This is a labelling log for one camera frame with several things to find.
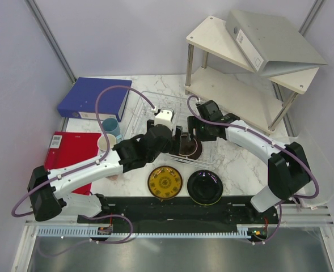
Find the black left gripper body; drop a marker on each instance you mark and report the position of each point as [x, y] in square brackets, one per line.
[166, 149]

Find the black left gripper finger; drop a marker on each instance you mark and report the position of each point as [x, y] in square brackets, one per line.
[150, 126]
[176, 141]

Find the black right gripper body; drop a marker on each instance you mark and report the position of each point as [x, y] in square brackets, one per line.
[203, 131]

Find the light blue cup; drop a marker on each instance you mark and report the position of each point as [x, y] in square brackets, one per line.
[111, 126]

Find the light blue mug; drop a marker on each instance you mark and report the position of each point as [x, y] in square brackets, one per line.
[105, 143]

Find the yellow patterned black plate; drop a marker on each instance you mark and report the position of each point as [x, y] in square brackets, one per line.
[165, 182]

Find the plain black plate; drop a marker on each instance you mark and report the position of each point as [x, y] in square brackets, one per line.
[204, 185]

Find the pink coffee mug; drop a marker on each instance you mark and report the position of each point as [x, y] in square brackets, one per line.
[113, 177]

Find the lime green plate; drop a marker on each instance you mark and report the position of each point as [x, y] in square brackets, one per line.
[204, 203]

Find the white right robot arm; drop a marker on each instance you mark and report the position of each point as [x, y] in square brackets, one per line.
[288, 168]

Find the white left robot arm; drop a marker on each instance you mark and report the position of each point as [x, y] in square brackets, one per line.
[49, 191]

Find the cream two-tier shelf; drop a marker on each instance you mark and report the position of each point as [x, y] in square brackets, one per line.
[258, 109]

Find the red folder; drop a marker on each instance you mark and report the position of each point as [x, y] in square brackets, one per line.
[68, 148]

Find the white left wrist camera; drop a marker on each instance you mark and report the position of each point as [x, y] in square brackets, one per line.
[164, 117]

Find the clear wire dish rack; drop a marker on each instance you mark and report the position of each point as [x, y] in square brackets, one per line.
[151, 103]

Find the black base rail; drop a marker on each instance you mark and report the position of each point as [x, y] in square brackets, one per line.
[181, 214]

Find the blue ring binder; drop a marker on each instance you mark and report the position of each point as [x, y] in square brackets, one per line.
[81, 99]

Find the grey ring binder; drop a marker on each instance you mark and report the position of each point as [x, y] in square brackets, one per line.
[271, 44]

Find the light blue cable duct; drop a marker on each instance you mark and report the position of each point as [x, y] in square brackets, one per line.
[99, 232]

